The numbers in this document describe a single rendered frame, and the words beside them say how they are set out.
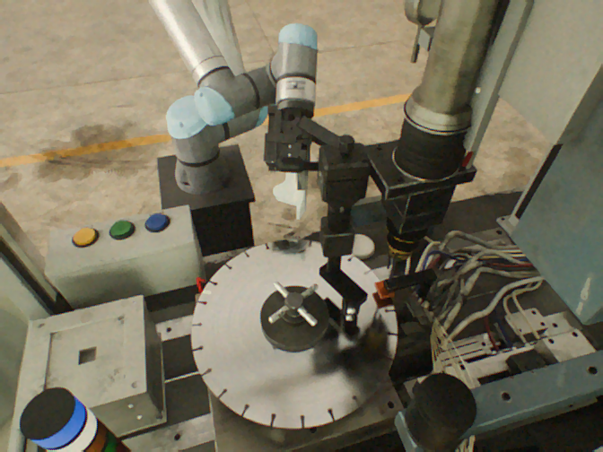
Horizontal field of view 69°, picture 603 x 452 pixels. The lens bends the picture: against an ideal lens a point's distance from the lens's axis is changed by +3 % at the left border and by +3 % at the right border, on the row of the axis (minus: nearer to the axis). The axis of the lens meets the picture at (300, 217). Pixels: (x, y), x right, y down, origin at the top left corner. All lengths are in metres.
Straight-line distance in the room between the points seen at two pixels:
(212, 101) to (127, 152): 1.87
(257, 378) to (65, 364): 0.32
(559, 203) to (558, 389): 0.27
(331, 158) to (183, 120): 0.64
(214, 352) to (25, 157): 2.35
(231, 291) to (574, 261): 0.50
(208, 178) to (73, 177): 1.54
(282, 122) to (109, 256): 0.43
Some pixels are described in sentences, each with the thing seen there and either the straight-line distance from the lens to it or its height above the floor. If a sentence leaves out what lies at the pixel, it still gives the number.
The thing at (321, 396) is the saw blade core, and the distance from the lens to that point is 0.66.
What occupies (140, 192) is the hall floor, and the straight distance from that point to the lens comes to 2.41.
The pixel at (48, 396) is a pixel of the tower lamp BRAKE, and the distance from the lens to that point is 0.50.
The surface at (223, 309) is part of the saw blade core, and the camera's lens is 0.73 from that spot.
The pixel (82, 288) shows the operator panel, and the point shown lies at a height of 0.83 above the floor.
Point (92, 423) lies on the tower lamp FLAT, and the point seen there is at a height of 1.11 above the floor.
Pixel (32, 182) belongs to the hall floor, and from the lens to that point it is 2.71.
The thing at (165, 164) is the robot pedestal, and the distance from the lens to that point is 1.33.
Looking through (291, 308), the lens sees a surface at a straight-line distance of 0.66.
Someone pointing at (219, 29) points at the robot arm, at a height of 1.13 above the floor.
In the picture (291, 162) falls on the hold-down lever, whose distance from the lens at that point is 0.55.
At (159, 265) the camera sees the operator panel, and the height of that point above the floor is 0.85.
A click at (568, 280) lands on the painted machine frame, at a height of 1.24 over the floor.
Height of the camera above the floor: 1.57
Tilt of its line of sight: 47 degrees down
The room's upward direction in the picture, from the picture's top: straight up
